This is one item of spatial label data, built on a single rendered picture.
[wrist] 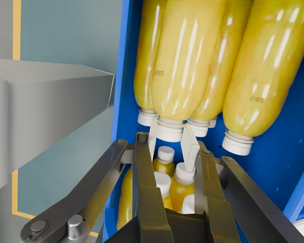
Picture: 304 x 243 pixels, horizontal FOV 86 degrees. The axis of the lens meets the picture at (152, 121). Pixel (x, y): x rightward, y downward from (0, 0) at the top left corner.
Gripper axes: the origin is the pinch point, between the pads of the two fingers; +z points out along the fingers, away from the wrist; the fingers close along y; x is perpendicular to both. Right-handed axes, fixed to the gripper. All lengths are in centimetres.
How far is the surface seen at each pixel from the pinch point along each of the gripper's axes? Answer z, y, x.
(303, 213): 14.8, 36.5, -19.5
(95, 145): 117, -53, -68
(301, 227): 13.1, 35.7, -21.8
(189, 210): -0.4, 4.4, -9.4
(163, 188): 3.8, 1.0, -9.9
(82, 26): 117, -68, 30
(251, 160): 12.1, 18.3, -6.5
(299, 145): 4.4, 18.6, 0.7
